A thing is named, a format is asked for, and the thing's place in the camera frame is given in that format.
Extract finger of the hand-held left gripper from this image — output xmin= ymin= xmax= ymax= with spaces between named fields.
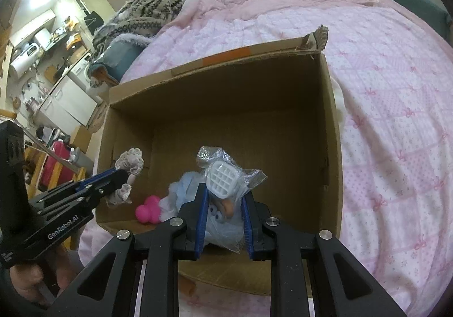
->
xmin=74 ymin=166 xmax=121 ymax=187
xmin=30 ymin=169 xmax=130 ymax=215

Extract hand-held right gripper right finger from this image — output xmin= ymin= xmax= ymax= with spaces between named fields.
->
xmin=240 ymin=191 xmax=407 ymax=317

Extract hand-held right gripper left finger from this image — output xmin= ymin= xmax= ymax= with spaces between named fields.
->
xmin=53 ymin=183 xmax=210 ymax=317

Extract light blue fluffy socks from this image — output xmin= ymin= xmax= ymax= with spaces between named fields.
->
xmin=161 ymin=171 xmax=202 ymax=222

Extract beige lace scrunchie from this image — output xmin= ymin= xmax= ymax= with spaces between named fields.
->
xmin=106 ymin=148 xmax=144 ymax=205

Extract clear bag with white toy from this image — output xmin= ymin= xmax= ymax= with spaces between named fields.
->
xmin=196 ymin=146 xmax=268 ymax=254

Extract pink heart toy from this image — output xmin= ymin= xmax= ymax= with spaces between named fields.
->
xmin=135 ymin=196 xmax=163 ymax=224

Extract person's left hand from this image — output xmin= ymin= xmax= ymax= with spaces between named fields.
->
xmin=10 ymin=243 xmax=76 ymax=303

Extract small cardboard floor box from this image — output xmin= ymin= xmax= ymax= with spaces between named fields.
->
xmin=71 ymin=126 xmax=93 ymax=158

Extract red suitcase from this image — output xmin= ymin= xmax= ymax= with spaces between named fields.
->
xmin=39 ymin=142 xmax=71 ymax=190

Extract white kitchen cabinet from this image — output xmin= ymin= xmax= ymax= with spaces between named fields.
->
xmin=37 ymin=74 xmax=98 ymax=127

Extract white washing machine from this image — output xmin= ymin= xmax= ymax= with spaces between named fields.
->
xmin=67 ymin=55 xmax=93 ymax=91

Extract teal pillow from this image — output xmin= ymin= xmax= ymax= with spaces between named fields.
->
xmin=88 ymin=42 xmax=144 ymax=84

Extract white kitchen appliance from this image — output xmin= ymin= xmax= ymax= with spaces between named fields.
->
xmin=10 ymin=43 xmax=39 ymax=63

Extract white cloth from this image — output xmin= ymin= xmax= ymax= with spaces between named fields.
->
xmin=331 ymin=80 xmax=345 ymax=125

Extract black hanging bag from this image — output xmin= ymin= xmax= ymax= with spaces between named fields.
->
xmin=84 ymin=10 xmax=103 ymax=35

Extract grey patterned knit blanket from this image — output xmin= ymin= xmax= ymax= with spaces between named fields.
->
xmin=87 ymin=0 xmax=193 ymax=66

